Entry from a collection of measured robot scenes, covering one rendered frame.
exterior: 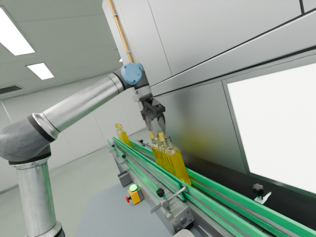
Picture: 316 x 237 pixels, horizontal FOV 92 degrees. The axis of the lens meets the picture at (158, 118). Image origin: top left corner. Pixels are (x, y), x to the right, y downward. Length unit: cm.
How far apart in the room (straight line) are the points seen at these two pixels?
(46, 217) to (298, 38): 87
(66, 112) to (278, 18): 58
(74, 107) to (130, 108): 623
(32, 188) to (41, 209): 8
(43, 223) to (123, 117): 606
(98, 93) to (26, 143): 23
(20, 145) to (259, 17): 67
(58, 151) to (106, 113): 214
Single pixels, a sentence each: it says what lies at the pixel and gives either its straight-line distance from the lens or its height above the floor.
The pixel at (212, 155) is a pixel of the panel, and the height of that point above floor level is 102.
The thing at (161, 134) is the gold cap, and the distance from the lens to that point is 75.
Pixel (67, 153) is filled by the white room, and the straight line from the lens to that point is 662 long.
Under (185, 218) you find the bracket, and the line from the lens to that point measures 72.
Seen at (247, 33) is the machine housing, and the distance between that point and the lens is 51.
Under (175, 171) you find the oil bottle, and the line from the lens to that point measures 75.
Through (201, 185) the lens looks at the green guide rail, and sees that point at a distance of 75.
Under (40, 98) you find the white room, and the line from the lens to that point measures 665.
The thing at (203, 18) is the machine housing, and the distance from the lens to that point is 60.
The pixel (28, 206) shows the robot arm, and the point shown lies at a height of 114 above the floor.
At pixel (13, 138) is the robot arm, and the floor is 136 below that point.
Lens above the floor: 135
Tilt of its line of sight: 9 degrees down
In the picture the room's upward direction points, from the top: 19 degrees counter-clockwise
